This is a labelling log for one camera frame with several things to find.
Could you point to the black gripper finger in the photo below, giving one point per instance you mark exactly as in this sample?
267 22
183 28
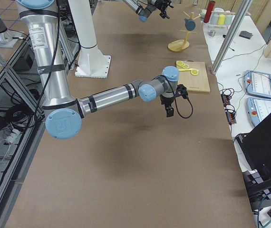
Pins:
170 112
169 3
163 13
167 110

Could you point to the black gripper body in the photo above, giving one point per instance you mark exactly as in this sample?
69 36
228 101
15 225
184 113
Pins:
167 102
160 6

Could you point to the blue cup yellow inside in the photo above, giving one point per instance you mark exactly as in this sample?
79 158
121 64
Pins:
190 24

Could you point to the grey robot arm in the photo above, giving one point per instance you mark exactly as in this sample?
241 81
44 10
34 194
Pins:
150 7
64 112

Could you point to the wooden cup storage rack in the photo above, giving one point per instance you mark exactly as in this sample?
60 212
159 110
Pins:
182 44

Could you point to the yellow cup on rack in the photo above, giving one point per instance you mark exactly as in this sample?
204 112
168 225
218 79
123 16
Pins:
221 19

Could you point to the bamboo cutting board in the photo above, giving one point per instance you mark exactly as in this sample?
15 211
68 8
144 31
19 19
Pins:
197 83

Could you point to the yellow plastic knife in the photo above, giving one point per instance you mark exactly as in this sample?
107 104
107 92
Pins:
181 70

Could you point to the lemon slice top right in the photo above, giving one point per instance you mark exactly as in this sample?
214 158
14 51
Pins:
195 74

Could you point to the lemon slice front left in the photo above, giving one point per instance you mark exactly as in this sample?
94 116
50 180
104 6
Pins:
179 63

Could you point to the lemon slice under knife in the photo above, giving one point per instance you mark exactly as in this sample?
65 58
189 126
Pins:
194 71

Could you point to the red bottle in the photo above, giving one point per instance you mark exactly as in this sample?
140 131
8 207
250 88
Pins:
209 10

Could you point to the black power strip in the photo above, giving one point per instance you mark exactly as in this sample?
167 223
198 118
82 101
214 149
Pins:
226 96

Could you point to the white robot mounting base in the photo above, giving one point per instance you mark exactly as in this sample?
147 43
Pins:
92 63

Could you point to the lower blue teach pendant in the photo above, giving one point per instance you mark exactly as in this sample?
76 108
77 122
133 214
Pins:
258 108

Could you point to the blue teach pendant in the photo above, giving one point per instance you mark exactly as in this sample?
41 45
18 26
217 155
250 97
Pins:
258 108
257 83

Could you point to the upper blue teach pendant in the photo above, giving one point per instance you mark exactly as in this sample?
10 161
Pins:
257 83

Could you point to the black laptop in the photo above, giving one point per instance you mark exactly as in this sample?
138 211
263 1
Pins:
256 147

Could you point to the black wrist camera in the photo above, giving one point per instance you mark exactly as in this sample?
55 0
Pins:
181 90

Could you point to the aluminium frame post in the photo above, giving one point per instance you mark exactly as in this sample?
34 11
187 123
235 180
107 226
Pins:
236 22

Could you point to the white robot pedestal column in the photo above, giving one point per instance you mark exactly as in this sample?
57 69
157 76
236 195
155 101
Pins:
82 17

